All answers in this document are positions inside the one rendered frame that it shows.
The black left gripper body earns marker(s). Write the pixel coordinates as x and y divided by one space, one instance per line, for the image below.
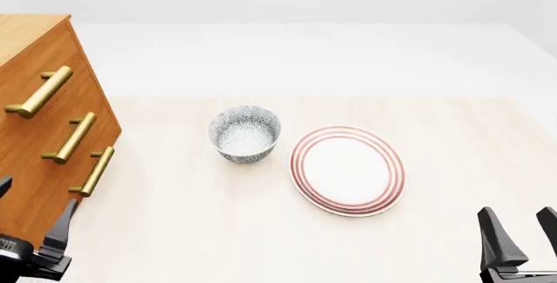
43 266

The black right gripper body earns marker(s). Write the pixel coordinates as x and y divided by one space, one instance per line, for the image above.
518 274

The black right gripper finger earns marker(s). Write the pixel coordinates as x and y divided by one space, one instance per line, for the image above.
549 224
500 244

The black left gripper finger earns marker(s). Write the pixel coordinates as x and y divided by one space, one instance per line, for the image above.
4 186
60 230

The wooden cabinet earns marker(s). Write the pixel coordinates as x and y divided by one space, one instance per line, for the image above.
26 44

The white plate with red rings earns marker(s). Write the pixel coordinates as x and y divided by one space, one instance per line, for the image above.
348 170

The blue patterned white bowl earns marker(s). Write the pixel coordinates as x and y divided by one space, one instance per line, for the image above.
243 139

